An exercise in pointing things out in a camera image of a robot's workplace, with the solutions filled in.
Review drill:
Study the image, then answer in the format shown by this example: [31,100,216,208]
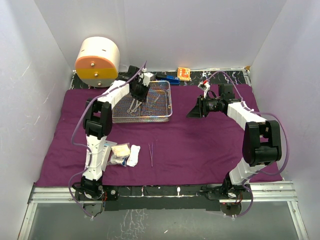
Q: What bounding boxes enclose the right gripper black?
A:
[186,94,223,119]

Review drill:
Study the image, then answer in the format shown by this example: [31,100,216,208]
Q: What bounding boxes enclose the metal surgical scissors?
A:
[127,99,142,114]

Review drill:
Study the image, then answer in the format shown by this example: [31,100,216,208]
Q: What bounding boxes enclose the wire mesh metal tray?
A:
[112,80,173,124]

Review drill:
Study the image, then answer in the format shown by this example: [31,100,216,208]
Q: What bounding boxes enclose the purple cloth wrap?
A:
[33,83,283,187]

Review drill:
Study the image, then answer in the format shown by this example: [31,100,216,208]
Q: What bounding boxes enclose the round white drawer box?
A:
[74,36,120,88]

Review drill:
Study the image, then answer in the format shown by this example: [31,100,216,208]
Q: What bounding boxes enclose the thin metal tweezers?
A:
[148,143,153,167]

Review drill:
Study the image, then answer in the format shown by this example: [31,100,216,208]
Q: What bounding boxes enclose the beige bandage roll packet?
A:
[111,143,131,157]

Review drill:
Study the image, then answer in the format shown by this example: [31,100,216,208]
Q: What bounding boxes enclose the white gauze packet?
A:
[101,140,117,172]

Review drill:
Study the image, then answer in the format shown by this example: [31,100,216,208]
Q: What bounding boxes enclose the small blue white packet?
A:
[107,154,129,167]

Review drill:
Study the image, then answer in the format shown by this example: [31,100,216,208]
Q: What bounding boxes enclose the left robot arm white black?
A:
[77,66,155,200]

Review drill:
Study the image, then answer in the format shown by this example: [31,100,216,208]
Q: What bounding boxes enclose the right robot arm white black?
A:
[187,80,282,199]

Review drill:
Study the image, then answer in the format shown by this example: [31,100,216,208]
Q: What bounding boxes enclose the blue black stapler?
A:
[155,73,181,86]

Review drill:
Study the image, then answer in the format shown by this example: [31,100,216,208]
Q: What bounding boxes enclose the orange small box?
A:
[176,67,191,82]

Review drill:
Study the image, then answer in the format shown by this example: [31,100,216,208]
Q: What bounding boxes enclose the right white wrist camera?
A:
[197,80,211,98]

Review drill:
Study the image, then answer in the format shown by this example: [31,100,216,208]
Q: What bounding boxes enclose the black base frame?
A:
[71,182,251,213]

